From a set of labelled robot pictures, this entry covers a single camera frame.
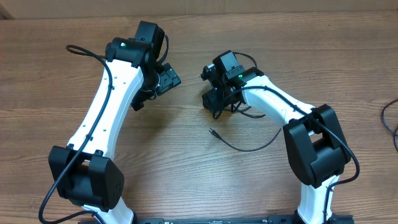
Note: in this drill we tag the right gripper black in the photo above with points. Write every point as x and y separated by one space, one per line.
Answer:
214 100

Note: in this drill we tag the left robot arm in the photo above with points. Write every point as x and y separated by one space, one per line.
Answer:
84 171

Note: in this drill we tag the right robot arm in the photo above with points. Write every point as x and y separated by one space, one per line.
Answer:
316 147

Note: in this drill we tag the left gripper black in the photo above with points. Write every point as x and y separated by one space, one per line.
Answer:
169 78

